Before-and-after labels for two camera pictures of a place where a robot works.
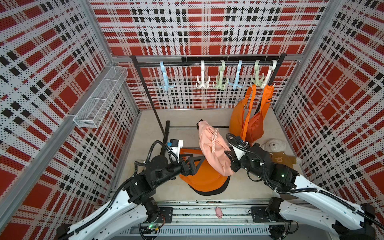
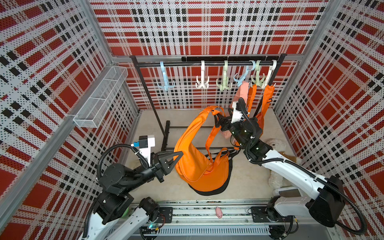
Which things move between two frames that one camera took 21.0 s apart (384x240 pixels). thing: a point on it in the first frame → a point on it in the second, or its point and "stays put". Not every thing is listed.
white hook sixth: x=271 y=68 stays put
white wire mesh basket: x=92 y=113 stays put
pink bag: x=213 y=145 → x=241 y=93
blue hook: x=237 y=77 → x=245 y=74
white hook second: x=205 y=84 stays put
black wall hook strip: x=232 y=58 stays put
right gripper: x=234 y=160 → x=222 y=120
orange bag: x=255 y=128 stays put
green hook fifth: x=257 y=81 stays put
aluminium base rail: x=200 y=218 stays put
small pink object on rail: x=219 y=213 stays put
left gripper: x=194 y=168 → x=164 y=166
